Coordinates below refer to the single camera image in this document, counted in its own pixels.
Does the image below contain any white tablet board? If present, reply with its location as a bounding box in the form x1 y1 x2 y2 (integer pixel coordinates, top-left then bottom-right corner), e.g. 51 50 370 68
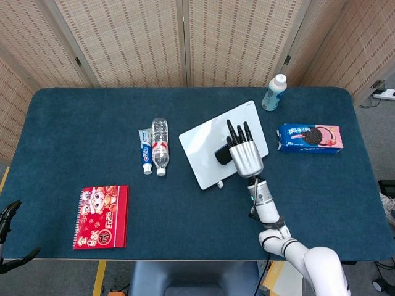
178 99 269 191

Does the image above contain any blue white toothpaste tube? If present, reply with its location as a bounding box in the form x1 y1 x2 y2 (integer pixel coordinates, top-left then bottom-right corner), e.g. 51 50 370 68
138 128 154 175

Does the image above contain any white blue drink bottle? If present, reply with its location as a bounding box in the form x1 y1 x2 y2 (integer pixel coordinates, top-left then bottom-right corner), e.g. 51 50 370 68
261 73 288 112

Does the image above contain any red 2026 desk calendar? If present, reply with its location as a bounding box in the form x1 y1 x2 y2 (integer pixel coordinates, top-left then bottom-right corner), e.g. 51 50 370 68
72 184 130 250

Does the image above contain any black square block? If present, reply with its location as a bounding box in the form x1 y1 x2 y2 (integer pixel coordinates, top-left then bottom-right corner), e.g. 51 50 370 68
215 147 232 165

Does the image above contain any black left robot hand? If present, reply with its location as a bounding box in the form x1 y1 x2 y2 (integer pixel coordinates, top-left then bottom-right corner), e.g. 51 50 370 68
0 200 42 275

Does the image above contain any dark blue tablecloth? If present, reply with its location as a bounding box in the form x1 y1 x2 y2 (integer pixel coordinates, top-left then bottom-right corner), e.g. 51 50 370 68
0 86 395 263

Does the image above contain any blue Oreo cookie box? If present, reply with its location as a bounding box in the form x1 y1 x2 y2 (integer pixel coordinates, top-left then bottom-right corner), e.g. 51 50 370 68
276 123 344 154

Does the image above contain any white power strip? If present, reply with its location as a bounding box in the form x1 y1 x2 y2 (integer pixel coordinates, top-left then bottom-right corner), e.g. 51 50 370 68
372 88 395 101

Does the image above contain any woven bamboo folding screen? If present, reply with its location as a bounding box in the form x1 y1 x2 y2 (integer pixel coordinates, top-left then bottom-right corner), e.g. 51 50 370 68
0 0 395 164

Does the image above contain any clear plastic water bottle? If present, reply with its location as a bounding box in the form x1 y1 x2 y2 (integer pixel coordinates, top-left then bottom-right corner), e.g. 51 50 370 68
151 117 170 176

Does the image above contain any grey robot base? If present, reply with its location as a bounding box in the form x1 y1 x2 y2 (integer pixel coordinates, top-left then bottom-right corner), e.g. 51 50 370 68
129 261 260 296

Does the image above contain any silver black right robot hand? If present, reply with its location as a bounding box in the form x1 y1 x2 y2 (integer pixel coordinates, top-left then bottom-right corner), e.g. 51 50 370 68
226 119 264 178

